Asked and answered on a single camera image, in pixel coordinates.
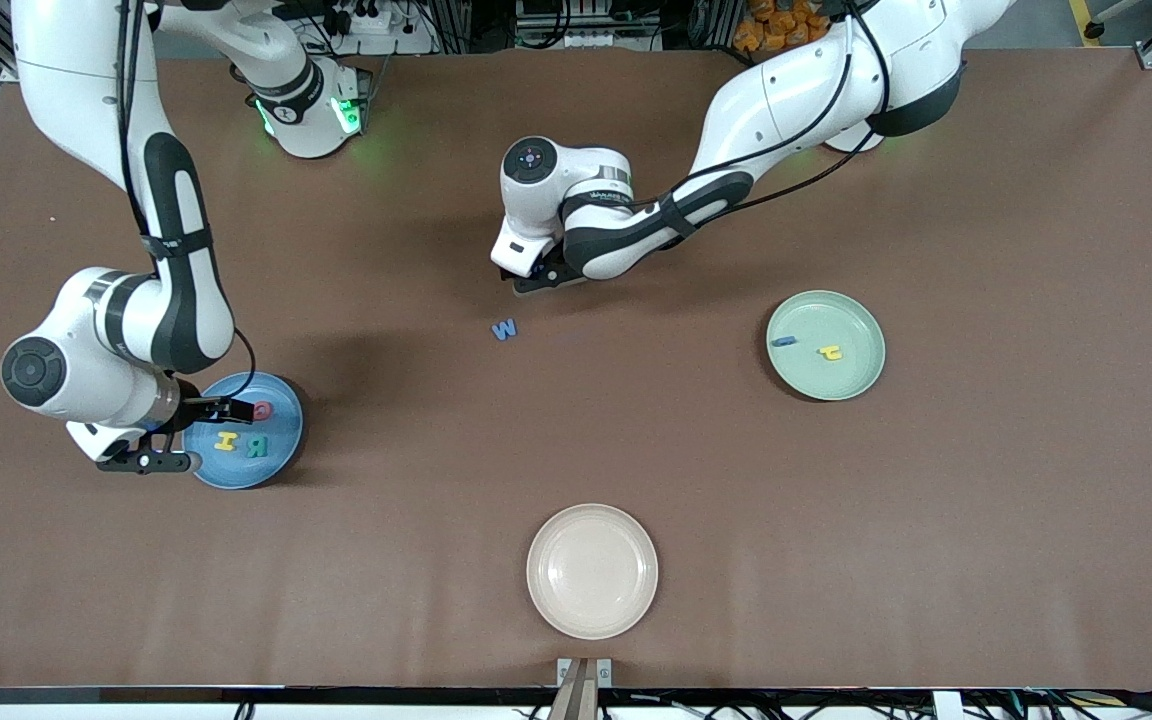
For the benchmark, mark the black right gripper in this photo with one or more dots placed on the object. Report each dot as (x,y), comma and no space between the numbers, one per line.
(198,409)

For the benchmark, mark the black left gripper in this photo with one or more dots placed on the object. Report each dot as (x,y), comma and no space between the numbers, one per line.
(556,253)

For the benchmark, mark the red foam letter Q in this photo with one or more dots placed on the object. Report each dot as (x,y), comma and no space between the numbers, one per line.
(259,410)

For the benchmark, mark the yellow foam letter H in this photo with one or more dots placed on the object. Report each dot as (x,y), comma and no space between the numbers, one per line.
(226,441)
(831,352)

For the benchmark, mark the teal foam letter R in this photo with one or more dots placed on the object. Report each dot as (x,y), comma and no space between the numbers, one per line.
(254,447)

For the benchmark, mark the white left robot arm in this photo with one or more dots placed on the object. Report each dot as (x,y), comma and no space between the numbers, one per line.
(786,90)

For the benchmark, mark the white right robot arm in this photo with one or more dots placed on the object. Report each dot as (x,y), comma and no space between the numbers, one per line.
(66,100)

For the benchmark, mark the blue plate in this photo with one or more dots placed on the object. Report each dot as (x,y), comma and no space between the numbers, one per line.
(281,445)

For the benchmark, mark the green plate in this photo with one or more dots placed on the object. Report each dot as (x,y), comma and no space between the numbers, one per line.
(836,380)

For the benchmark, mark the cream plate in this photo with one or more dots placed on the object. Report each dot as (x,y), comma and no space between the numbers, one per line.
(592,571)

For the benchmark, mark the blue foam letter W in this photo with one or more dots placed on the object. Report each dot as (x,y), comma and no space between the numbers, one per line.
(504,329)

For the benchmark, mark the white power strip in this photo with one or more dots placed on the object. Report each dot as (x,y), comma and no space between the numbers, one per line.
(371,20)
(596,38)

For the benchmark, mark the orange items bag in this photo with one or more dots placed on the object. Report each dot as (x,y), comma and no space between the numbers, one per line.
(776,30)

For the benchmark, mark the table edge rail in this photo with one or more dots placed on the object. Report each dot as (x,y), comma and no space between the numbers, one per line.
(236,695)

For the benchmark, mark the aluminium camera mount post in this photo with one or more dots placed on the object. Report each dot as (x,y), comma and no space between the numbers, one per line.
(584,690)

